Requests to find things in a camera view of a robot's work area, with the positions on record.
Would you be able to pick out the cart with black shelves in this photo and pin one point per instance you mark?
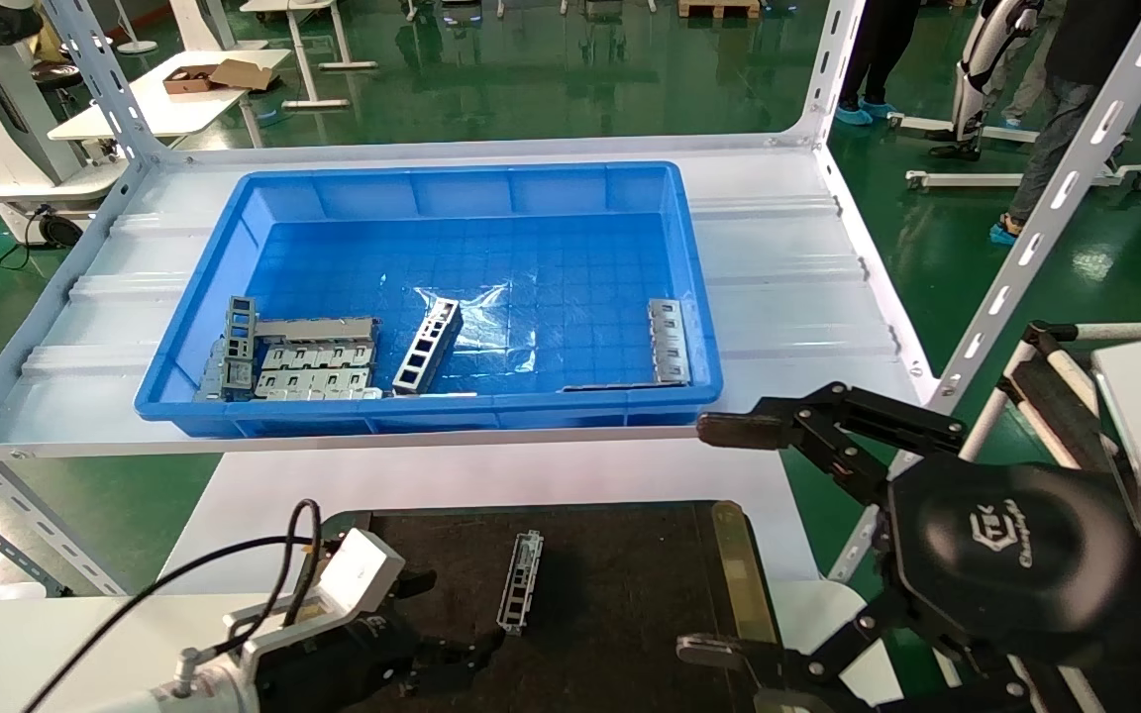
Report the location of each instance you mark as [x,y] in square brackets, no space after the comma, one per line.
[1046,396]

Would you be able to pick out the small leaning grey bracket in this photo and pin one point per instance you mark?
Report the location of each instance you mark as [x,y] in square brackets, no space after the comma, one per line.
[211,376]

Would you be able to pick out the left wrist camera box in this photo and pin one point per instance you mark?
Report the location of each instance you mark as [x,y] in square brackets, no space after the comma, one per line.
[358,569]

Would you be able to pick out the blue plastic bin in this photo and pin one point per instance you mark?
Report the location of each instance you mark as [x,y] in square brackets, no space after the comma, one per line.
[353,248]

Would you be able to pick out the upright grey metal bracket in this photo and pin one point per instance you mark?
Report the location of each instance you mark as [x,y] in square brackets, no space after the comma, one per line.
[240,342]

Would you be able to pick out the person in grey trousers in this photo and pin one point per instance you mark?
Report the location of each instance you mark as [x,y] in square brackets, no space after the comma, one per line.
[1056,119]

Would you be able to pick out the white metal shelf rack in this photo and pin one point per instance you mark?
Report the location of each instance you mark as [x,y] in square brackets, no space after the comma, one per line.
[788,297]

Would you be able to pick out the cardboard box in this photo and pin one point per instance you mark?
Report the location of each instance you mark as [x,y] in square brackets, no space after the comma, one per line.
[219,75]

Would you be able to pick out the short metal bracket part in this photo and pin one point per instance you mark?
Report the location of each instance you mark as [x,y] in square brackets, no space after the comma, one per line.
[670,340]

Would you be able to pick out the long metal channel part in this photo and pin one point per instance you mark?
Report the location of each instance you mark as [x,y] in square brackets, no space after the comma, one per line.
[521,582]

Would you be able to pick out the clear plastic film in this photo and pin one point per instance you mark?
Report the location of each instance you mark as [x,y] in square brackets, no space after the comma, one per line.
[491,317]

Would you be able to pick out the black work mat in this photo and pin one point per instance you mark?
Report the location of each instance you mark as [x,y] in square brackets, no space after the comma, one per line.
[620,594]

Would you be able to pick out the person in black trousers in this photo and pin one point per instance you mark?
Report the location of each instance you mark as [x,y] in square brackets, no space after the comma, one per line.
[878,59]

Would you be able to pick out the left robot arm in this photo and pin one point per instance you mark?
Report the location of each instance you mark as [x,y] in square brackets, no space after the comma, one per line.
[55,644]

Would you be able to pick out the metal part with rectangular holes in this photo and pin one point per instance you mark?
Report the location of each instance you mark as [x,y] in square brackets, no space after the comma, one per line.
[427,347]

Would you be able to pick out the white table with box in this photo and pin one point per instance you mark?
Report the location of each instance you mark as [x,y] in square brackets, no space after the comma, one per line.
[164,109]

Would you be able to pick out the white machine stand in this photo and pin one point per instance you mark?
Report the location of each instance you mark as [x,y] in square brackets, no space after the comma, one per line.
[6,119]

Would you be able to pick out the wooden pallet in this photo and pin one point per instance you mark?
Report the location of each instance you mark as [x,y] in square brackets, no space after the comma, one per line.
[719,8]

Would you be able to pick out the flat perforated metal plate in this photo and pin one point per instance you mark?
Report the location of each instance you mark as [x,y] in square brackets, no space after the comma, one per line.
[318,356]
[318,384]

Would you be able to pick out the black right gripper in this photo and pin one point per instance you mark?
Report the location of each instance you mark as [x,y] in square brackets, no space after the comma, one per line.
[1006,555]

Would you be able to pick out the long grey metal channel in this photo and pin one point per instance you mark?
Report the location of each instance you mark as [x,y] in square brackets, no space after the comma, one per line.
[318,328]

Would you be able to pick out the white humanoid robot on stand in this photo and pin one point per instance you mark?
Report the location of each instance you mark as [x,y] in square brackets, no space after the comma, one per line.
[986,59]

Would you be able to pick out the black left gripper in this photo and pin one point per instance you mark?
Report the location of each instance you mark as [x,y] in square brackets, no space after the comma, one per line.
[333,673]

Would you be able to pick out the white empty table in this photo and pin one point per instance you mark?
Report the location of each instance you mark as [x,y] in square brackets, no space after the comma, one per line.
[308,40]

